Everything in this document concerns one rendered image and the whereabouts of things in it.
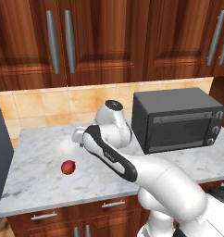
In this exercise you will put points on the dark grey fridge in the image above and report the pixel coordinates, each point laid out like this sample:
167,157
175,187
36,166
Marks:
0,154

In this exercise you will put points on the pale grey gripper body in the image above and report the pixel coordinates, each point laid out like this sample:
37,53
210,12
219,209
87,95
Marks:
77,135

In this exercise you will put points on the dark grey toaster oven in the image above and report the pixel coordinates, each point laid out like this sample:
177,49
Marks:
166,105

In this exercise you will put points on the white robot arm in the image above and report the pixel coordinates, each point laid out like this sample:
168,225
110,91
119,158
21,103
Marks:
166,185

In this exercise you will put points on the wooden drawer front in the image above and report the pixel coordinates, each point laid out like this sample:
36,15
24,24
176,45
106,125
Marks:
92,209
211,185
21,219

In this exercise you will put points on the wooden base cupboard door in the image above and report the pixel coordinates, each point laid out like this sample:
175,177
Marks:
117,227
49,231

